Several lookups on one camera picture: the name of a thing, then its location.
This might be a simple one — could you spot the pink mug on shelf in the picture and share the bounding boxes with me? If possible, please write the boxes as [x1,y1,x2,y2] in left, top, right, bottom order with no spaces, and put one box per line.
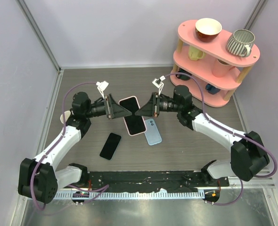
[212,59,234,78]

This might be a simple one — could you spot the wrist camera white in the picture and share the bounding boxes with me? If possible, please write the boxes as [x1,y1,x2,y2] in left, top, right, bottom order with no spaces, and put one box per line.
[96,81,109,98]
[152,75,165,95]

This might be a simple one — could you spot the dark green mug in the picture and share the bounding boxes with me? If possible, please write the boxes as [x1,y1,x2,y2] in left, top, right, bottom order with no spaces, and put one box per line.
[175,68,192,81]

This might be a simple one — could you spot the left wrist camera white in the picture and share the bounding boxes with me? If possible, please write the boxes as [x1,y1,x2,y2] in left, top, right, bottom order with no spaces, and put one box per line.
[96,81,109,98]

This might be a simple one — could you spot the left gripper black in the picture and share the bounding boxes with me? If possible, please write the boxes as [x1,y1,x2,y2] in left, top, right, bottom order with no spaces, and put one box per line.
[85,94,131,119]

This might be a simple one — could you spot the white slotted cable duct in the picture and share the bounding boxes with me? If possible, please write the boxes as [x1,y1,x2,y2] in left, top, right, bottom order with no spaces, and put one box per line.
[54,190,204,200]

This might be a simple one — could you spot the blue mug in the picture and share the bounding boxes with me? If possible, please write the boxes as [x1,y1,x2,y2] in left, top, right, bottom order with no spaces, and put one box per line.
[205,84,220,95]

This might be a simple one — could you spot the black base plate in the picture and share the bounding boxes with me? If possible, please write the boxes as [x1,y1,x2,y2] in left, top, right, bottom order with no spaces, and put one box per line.
[89,170,229,193]

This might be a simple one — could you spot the pink phone case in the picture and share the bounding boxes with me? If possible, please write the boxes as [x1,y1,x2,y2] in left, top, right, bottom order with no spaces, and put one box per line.
[118,96,147,137]

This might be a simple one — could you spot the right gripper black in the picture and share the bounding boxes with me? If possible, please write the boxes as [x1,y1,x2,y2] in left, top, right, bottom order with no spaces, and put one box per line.
[136,91,182,117]

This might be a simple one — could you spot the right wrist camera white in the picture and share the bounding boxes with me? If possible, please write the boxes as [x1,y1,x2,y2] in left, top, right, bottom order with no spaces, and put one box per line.
[152,75,165,95]

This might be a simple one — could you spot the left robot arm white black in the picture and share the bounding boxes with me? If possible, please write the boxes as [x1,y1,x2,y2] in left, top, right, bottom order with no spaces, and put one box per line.
[18,92,131,204]

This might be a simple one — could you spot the blue phone case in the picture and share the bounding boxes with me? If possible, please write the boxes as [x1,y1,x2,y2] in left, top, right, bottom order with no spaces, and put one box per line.
[144,119,162,145]

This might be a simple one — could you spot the yellow mug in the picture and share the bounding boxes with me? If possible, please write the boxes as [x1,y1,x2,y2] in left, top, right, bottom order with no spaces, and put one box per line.
[188,45,206,61]

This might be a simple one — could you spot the pink three-tier shelf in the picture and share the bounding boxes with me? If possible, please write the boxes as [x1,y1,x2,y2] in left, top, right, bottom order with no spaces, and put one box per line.
[170,18,260,107]

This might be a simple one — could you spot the grey striped mug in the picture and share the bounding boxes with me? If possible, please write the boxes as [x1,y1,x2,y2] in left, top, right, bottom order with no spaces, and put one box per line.
[226,29,255,57]

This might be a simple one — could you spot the red bowl white inside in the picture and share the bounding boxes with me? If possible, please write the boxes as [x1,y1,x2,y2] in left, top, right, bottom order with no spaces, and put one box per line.
[195,18,222,42]

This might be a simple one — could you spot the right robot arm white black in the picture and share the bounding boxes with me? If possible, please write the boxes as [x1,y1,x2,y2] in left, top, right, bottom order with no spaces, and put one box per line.
[135,85,270,186]

